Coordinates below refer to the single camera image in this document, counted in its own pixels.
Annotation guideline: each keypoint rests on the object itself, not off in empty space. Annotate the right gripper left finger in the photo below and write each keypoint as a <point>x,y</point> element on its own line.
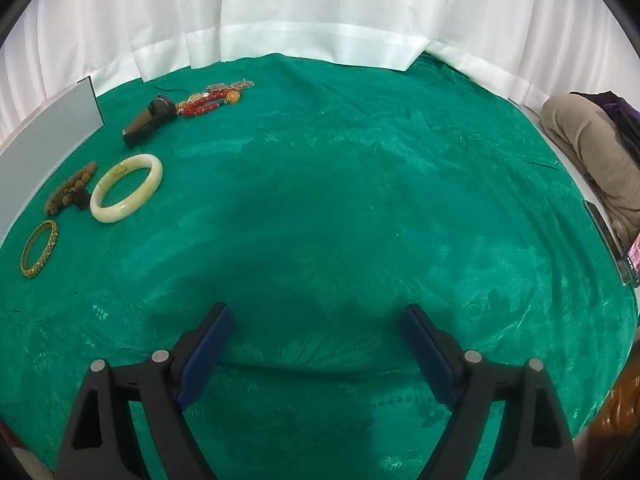
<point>100,441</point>

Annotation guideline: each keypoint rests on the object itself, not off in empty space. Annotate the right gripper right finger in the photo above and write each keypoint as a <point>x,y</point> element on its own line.
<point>533,440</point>

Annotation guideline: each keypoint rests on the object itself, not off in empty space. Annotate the gold green thin bangle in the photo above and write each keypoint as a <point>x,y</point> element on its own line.
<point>39,248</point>

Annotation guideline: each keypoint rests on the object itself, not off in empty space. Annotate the pale jade bangle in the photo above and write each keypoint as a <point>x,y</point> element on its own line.
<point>126,187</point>

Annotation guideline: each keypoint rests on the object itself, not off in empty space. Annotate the white cardboard box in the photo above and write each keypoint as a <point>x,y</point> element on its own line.
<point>41,143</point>

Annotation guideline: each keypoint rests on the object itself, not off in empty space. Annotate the green patterned table cloth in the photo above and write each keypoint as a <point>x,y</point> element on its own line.
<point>317,208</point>

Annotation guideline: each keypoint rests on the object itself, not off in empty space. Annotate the white curtain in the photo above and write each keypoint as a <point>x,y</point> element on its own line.
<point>523,50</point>

